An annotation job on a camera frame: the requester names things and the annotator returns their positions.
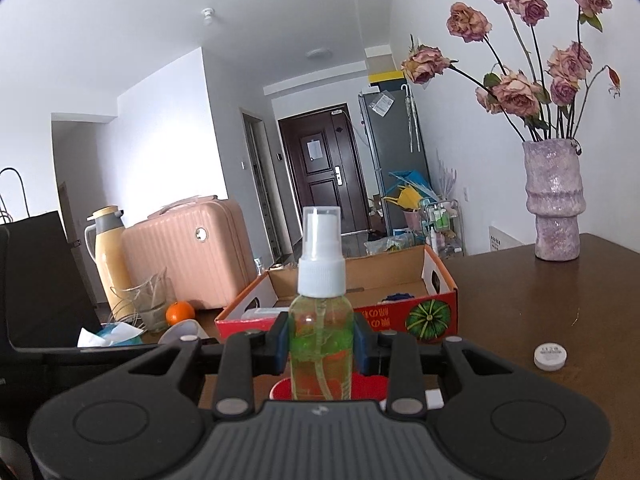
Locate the white box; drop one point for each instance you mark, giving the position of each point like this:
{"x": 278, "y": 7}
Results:
{"x": 379, "y": 59}

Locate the yellow and dark box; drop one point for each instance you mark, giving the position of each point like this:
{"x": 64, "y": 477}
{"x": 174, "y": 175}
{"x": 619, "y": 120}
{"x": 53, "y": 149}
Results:
{"x": 387, "y": 79}

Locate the red and white lint brush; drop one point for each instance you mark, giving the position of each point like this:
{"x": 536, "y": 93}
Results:
{"x": 370, "y": 386}

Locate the blue and yellow bag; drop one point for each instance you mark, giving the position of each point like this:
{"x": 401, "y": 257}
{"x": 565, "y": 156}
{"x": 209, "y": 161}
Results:
{"x": 410, "y": 190}

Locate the pink hard-shell suitcase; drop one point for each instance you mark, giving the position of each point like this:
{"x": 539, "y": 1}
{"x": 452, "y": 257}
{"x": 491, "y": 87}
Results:
{"x": 200, "y": 260}

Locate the round ceiling lamp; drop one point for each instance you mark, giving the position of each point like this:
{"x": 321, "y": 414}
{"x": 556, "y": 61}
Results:
{"x": 320, "y": 53}

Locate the metal trolley rack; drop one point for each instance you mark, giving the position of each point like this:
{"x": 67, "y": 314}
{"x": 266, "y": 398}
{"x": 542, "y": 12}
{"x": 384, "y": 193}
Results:
{"x": 442, "y": 227}

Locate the small white round lid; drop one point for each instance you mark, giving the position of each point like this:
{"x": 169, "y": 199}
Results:
{"x": 550, "y": 357}

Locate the orange fruit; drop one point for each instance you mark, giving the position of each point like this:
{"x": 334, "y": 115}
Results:
{"x": 180, "y": 314}

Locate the green spray bottle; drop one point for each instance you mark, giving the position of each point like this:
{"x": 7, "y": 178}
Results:
{"x": 320, "y": 340}

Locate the dark brown entrance door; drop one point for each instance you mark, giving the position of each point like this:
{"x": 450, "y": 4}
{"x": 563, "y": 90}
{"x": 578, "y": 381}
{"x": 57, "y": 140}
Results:
{"x": 320, "y": 185}

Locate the clear folded umbrella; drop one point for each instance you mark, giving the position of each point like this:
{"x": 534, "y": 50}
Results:
{"x": 412, "y": 120}

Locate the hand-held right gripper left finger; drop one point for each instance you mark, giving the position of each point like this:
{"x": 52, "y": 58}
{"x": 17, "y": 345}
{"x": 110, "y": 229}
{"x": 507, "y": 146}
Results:
{"x": 279, "y": 345}

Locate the red cardboard box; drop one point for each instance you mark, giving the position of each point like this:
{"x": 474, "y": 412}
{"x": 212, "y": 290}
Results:
{"x": 380, "y": 267}

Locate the yellow thermos jug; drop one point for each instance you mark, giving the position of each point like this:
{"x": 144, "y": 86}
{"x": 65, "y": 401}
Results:
{"x": 112, "y": 260}

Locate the blue tissue pack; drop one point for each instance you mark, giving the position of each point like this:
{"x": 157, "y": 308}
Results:
{"x": 115, "y": 333}

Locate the pink textured vase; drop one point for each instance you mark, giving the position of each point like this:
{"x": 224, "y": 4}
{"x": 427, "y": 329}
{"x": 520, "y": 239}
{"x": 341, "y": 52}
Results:
{"x": 555, "y": 200}

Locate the pale grey rounded object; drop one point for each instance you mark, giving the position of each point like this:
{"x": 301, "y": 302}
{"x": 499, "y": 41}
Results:
{"x": 176, "y": 332}

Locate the white flat board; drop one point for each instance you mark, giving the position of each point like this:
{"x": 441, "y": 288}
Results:
{"x": 502, "y": 240}

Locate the black paper bag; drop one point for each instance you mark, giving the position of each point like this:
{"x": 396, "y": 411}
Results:
{"x": 40, "y": 285}

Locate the grey refrigerator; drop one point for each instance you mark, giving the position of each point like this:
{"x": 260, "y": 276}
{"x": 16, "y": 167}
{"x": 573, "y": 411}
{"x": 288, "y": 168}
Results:
{"x": 395, "y": 135}

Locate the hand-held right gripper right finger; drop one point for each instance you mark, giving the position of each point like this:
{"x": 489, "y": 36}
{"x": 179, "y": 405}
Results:
{"x": 365, "y": 347}

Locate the clear glass pitcher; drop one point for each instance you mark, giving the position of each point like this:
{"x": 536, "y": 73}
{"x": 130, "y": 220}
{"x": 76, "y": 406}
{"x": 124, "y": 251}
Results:
{"x": 150, "y": 305}

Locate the bunch of dried pink roses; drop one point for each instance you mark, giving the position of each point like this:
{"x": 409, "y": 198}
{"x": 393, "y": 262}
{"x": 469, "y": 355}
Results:
{"x": 515, "y": 92}

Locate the purple dried grass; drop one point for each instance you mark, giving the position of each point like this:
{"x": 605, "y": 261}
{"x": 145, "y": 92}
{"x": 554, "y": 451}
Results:
{"x": 446, "y": 175}

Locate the paper notes on refrigerator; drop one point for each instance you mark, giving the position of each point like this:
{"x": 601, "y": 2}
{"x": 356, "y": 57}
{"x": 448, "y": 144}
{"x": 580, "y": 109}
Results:
{"x": 382, "y": 104}

